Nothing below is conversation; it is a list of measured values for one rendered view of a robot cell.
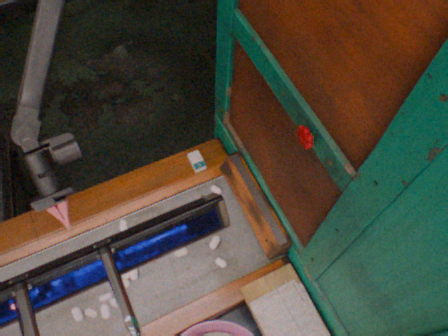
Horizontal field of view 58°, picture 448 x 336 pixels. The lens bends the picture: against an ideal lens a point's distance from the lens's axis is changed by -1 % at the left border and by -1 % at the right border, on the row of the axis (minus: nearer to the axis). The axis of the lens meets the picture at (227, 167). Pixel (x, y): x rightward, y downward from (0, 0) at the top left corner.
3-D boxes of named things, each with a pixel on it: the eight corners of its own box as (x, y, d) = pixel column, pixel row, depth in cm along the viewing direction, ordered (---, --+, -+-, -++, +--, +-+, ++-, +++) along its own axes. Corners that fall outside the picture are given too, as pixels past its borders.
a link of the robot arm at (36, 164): (19, 153, 97) (19, 154, 92) (47, 142, 100) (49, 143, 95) (32, 179, 99) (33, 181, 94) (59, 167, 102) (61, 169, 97)
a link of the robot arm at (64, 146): (13, 129, 98) (13, 129, 90) (59, 112, 102) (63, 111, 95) (34, 173, 101) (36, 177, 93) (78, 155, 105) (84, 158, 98)
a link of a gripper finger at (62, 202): (78, 227, 99) (61, 193, 96) (49, 240, 97) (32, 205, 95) (79, 220, 105) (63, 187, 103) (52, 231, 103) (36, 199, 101)
